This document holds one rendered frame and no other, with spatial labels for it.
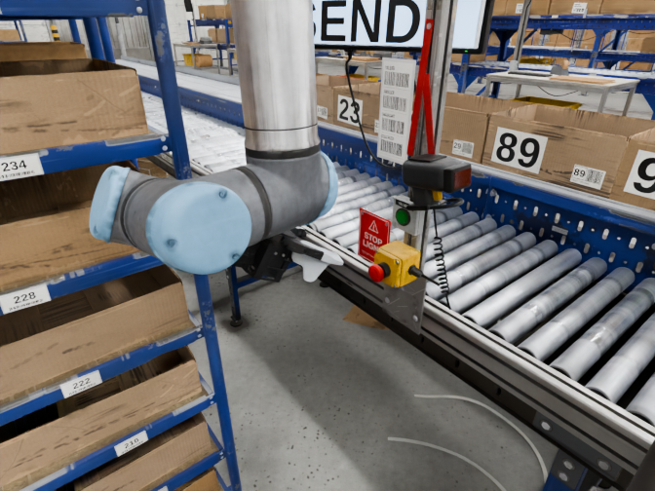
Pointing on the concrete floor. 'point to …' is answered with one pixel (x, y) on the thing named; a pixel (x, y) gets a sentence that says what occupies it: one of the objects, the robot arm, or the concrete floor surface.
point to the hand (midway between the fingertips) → (323, 244)
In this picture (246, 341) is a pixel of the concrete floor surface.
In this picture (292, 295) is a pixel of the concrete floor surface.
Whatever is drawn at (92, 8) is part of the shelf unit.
